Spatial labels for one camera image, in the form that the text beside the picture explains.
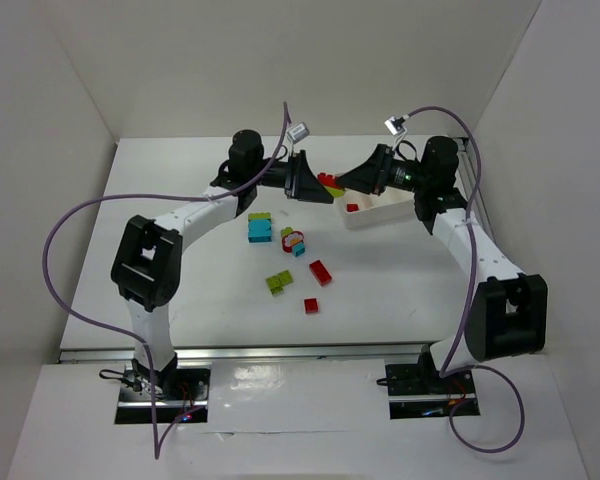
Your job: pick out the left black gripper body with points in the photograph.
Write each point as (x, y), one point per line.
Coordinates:
(290, 175)

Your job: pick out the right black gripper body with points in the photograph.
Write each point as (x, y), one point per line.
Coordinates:
(384, 170)

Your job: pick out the red top lego brick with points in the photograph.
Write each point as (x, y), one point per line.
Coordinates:
(328, 180)

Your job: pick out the white divided sorting tray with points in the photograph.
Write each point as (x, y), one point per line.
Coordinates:
(393, 204)

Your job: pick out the small green lego brick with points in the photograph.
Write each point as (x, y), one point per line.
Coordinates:
(286, 231)

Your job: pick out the green long lego brick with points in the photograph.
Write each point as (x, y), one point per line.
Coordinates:
(259, 216)

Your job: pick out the small blue lego brick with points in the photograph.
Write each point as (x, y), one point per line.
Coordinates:
(298, 249)

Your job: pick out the green square lego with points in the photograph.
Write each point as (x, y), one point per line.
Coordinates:
(274, 285)
(285, 278)

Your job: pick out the long red lego brick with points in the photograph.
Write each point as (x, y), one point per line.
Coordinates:
(320, 273)

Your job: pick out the small red lego brick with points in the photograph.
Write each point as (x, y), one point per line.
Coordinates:
(311, 306)

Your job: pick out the red flower oval lego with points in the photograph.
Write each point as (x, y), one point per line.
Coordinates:
(290, 239)

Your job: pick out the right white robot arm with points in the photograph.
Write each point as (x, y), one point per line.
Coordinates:
(505, 309)

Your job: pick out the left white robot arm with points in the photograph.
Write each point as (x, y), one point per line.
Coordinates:
(147, 265)

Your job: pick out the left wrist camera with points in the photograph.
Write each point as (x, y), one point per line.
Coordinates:
(297, 133)

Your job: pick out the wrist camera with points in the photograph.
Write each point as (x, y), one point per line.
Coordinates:
(395, 125)
(297, 133)

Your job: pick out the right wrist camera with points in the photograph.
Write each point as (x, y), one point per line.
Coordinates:
(395, 125)

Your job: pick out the aluminium side rail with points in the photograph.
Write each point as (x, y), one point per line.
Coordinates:
(468, 175)

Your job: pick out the aluminium front rail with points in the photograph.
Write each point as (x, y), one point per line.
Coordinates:
(282, 352)

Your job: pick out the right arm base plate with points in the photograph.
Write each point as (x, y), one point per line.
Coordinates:
(414, 393)

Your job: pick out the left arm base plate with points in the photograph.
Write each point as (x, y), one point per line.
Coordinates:
(187, 397)

